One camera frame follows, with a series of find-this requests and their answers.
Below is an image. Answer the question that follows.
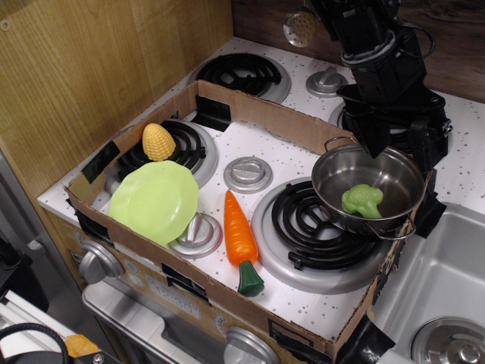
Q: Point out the silver back stove knob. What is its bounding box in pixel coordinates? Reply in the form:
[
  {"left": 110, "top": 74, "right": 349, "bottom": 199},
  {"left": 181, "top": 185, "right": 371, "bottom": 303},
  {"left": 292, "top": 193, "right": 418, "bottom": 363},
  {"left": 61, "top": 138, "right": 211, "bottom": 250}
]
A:
[{"left": 305, "top": 67, "right": 349, "bottom": 98}]

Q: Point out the front left black burner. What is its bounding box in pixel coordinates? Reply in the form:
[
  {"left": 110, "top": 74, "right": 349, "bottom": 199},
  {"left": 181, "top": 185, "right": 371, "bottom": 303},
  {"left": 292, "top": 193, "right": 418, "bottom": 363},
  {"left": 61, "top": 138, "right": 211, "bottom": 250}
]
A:
[{"left": 105, "top": 119, "right": 218, "bottom": 194}]

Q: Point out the silver centre stove knob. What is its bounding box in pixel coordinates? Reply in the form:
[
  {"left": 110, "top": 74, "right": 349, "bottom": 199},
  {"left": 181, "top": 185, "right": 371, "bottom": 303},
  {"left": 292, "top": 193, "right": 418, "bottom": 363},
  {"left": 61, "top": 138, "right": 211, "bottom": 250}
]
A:
[{"left": 224, "top": 156, "right": 274, "bottom": 194}]

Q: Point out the front right black burner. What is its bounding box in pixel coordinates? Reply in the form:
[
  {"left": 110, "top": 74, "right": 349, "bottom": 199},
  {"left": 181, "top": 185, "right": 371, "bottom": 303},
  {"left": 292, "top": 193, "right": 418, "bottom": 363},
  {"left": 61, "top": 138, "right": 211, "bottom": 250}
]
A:
[{"left": 251, "top": 178, "right": 387, "bottom": 294}]

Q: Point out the brown cardboard fence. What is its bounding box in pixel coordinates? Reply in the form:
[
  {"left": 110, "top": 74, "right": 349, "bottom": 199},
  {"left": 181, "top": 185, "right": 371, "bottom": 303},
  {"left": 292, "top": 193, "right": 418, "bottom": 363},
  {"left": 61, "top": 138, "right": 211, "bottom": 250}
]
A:
[{"left": 66, "top": 79, "right": 448, "bottom": 364}]

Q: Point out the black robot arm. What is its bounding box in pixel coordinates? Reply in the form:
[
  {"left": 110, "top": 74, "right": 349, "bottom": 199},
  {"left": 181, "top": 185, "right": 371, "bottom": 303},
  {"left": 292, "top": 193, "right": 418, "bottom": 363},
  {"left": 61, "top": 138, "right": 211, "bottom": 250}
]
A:
[{"left": 312, "top": 1, "right": 452, "bottom": 173}]

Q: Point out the silver oven door handle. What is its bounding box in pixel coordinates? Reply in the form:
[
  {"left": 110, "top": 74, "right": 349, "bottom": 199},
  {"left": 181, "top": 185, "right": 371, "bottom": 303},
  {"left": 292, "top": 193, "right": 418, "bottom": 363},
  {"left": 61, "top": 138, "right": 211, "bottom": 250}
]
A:
[{"left": 83, "top": 282, "right": 224, "bottom": 363}]

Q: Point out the back left black burner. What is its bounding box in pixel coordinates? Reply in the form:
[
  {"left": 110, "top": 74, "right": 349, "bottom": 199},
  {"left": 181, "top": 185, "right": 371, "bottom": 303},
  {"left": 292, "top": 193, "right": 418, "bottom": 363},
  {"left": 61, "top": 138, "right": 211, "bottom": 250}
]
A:
[{"left": 189, "top": 53, "right": 291, "bottom": 104}]

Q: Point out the green toy broccoli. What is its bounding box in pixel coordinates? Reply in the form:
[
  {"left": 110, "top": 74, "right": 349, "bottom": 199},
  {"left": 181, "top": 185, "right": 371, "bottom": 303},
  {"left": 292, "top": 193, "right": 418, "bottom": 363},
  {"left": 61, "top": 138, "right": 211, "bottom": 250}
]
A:
[{"left": 341, "top": 184, "right": 383, "bottom": 218}]

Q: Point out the orange toy carrot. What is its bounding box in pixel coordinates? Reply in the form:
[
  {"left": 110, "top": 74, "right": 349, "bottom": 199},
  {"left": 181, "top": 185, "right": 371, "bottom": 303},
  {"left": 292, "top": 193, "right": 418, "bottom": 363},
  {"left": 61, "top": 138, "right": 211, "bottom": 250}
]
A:
[{"left": 224, "top": 190, "right": 264, "bottom": 297}]

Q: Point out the stainless steel pot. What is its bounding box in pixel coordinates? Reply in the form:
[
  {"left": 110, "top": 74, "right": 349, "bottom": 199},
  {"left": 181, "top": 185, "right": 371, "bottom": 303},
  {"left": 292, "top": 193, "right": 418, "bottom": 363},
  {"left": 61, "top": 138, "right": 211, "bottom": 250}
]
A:
[{"left": 311, "top": 136, "right": 426, "bottom": 240}]

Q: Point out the silver stove knob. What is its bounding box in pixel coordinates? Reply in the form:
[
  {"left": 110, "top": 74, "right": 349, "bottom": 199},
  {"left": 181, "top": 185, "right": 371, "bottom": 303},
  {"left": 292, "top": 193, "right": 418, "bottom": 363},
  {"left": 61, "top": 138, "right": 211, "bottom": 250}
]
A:
[
  {"left": 167, "top": 212, "right": 223, "bottom": 259},
  {"left": 305, "top": 67, "right": 349, "bottom": 98},
  {"left": 224, "top": 156, "right": 274, "bottom": 194}
]

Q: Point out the stainless steel sink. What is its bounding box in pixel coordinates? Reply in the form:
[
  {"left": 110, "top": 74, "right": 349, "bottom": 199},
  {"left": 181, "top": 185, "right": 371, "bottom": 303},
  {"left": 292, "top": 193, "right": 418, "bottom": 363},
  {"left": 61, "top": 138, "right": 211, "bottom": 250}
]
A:
[{"left": 374, "top": 204, "right": 484, "bottom": 363}]

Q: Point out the silver oven front knob left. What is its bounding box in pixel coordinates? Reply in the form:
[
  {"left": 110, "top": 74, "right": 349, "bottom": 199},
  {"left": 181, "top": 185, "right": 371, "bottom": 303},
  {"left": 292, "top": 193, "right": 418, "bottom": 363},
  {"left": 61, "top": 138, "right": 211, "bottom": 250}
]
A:
[{"left": 79, "top": 240, "right": 124, "bottom": 284}]

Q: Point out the silver oven knob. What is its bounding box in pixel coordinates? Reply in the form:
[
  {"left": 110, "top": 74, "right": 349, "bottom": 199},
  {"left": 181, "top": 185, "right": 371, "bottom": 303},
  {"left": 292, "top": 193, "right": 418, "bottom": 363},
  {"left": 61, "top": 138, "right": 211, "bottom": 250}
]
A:
[
  {"left": 79, "top": 240, "right": 124, "bottom": 284},
  {"left": 223, "top": 326, "right": 281, "bottom": 364}
]

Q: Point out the silver oven front knob right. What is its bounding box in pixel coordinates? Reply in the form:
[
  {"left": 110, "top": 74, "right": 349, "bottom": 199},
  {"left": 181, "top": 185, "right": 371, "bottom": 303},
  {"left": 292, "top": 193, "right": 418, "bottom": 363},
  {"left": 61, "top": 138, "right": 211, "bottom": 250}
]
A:
[{"left": 223, "top": 326, "right": 281, "bottom": 364}]

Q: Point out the light green plastic plate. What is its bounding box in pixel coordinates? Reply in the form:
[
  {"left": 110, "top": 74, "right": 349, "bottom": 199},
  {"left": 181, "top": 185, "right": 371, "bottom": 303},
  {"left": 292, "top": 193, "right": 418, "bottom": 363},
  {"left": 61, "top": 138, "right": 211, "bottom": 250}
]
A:
[{"left": 108, "top": 161, "right": 199, "bottom": 246}]

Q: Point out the hanging silver slotted spoon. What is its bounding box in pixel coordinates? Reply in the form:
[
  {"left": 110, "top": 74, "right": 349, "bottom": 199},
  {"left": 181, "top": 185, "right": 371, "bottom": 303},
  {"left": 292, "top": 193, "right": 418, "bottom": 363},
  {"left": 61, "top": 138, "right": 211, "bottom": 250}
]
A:
[{"left": 283, "top": 1, "right": 319, "bottom": 48}]

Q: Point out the silver front stove knob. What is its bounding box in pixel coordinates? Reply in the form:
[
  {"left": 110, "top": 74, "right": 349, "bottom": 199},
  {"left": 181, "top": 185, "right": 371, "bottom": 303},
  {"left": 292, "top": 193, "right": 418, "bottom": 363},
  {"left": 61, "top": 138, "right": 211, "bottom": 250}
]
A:
[{"left": 167, "top": 212, "right": 223, "bottom": 259}]

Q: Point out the black cable bottom left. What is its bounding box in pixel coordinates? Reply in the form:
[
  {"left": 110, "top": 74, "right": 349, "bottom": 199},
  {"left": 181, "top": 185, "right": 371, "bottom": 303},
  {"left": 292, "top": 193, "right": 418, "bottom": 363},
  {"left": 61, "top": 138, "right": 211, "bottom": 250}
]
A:
[{"left": 0, "top": 322, "right": 70, "bottom": 364}]

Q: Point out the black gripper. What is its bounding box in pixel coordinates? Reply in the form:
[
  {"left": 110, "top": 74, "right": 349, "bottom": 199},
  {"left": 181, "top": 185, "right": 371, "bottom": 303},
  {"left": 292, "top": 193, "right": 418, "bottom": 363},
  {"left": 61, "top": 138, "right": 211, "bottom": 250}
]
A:
[{"left": 338, "top": 62, "right": 448, "bottom": 173}]

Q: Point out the silver sink drain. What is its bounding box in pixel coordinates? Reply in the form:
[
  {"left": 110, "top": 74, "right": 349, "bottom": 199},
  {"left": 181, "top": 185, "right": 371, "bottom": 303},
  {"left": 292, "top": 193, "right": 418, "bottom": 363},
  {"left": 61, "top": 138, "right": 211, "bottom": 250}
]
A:
[{"left": 410, "top": 317, "right": 484, "bottom": 363}]

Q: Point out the orange object bottom left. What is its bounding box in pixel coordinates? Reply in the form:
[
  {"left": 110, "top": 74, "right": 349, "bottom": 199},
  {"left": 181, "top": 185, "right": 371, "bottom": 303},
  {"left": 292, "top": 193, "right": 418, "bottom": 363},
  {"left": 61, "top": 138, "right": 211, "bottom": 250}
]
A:
[{"left": 64, "top": 334, "right": 99, "bottom": 358}]

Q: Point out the yellow toy corn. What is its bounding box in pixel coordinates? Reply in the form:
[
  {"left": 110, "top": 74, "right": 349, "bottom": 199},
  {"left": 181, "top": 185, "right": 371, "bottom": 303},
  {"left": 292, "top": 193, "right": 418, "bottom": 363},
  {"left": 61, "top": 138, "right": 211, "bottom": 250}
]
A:
[{"left": 142, "top": 123, "right": 176, "bottom": 162}]

